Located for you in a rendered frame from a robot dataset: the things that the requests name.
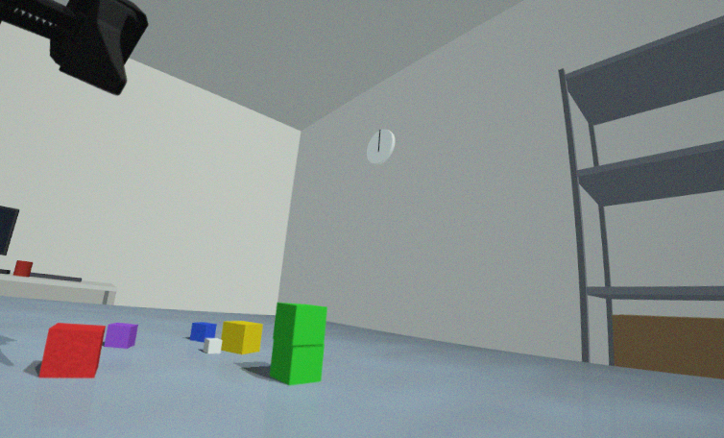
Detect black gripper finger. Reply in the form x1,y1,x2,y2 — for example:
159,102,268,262
59,0,136,95

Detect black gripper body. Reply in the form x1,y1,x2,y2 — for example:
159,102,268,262
0,0,149,66

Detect yellow block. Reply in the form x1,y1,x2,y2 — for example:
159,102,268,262
221,321,263,355

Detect purple cube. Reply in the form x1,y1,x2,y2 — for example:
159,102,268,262
104,323,138,349

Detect small white block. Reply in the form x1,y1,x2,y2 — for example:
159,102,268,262
203,338,223,354

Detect red block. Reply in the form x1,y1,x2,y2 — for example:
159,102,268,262
39,323,106,378

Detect blue block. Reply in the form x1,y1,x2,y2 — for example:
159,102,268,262
190,322,217,342

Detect green block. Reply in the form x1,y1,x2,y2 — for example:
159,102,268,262
270,340,325,385
273,303,326,346

